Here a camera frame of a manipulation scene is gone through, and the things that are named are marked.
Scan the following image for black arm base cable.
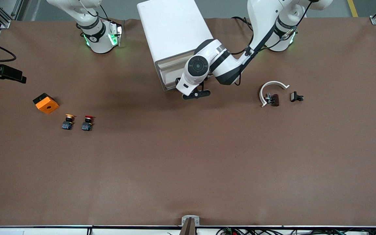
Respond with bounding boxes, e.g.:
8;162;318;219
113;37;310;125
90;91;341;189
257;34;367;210
231;16;255;36

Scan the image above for white curved pipe clamp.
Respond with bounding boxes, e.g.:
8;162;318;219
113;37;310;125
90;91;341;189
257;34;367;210
259;81;290;108

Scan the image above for orange box with hole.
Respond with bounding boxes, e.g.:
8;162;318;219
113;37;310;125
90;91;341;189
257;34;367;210
33;93;60;114

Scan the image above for tangled cables bundle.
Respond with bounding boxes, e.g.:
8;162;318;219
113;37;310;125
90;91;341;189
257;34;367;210
216;227;376;235

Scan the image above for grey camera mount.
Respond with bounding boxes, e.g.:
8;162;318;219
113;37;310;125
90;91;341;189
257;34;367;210
181;215;200;235

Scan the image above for yellow push button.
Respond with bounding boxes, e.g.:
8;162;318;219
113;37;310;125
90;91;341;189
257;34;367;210
61;114;76;130

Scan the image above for red push button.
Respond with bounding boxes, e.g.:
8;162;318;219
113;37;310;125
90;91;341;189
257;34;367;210
82;115;96;132

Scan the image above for white table edge rail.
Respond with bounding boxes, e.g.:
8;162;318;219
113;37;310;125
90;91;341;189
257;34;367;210
0;225;376;235

